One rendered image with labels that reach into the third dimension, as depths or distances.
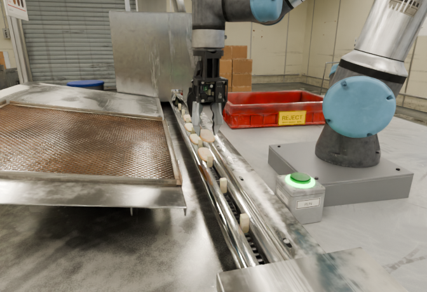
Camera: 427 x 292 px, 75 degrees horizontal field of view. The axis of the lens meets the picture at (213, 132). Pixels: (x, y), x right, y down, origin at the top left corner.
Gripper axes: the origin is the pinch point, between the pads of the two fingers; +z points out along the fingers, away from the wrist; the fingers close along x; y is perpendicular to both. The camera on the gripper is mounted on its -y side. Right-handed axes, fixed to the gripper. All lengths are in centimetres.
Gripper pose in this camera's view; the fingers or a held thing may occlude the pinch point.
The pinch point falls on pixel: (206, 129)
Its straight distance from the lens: 72.5
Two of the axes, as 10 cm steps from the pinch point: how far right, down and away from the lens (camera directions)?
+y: 2.3, 2.9, -9.3
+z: -0.1, 9.5, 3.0
